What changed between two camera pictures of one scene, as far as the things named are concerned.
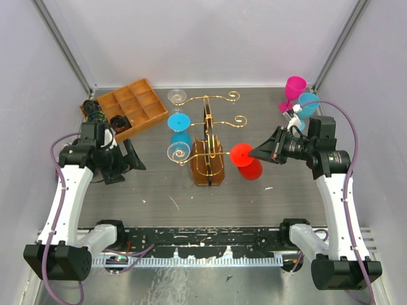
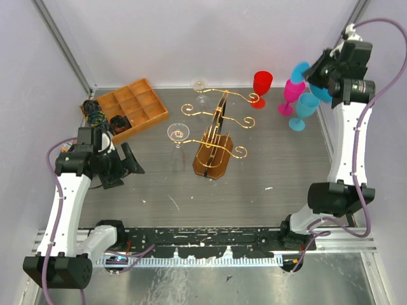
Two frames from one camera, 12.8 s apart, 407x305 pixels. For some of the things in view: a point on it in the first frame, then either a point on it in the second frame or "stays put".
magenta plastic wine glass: (294, 85) stays put
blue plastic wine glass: (179, 123) -> (321, 94)
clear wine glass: (177, 96) -> (200, 84)
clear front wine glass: (178, 152) -> (178, 133)
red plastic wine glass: (249, 168) -> (262, 83)
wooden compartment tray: (138, 101) stays put
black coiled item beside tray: (93, 112) stays put
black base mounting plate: (206, 241) stays put
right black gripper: (268, 150) -> (310, 74)
